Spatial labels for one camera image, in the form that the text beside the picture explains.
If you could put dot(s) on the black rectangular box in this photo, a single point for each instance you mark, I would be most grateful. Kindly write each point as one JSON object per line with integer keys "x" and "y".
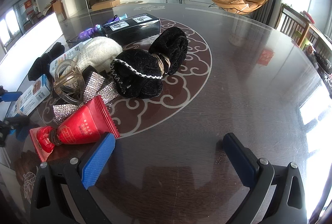
{"x": 133, "y": 29}

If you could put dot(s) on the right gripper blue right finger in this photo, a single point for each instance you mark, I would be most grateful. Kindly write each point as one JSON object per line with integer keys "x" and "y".
{"x": 258, "y": 174}

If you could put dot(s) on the purple toy wand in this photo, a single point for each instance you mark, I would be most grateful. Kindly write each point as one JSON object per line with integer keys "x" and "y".
{"x": 99, "y": 30}

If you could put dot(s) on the red candy wrapper packet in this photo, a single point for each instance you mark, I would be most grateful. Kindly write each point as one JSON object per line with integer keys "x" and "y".
{"x": 84, "y": 126}

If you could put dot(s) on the wooden dining chair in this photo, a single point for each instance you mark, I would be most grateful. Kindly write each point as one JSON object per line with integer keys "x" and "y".
{"x": 293, "y": 24}

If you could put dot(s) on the orange lounge chair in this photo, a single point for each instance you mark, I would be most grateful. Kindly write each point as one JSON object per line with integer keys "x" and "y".
{"x": 240, "y": 7}

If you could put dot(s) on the black velvet scrunchie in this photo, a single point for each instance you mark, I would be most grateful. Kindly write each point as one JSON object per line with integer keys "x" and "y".
{"x": 139, "y": 73}
{"x": 41, "y": 66}

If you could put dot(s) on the clear plastic hair claw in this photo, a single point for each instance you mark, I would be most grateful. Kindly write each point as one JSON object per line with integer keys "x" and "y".
{"x": 69, "y": 83}

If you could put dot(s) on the cardboard box on floor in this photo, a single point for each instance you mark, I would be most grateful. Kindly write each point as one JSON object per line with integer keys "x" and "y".
{"x": 105, "y": 5}

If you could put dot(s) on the blue white medicine box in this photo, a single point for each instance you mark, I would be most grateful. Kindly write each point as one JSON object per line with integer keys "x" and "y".
{"x": 33, "y": 93}

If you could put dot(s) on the cream knitted glove roll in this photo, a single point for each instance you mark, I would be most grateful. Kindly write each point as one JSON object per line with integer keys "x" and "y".
{"x": 98, "y": 53}

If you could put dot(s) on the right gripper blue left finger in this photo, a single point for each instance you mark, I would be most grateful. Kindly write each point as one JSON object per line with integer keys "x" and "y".
{"x": 49, "y": 204}

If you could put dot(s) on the rhinestone bow hair clip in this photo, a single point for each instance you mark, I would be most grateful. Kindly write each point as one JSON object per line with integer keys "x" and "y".
{"x": 95, "y": 84}

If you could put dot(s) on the white storage bin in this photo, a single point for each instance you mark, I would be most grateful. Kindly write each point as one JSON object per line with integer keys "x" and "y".
{"x": 33, "y": 44}

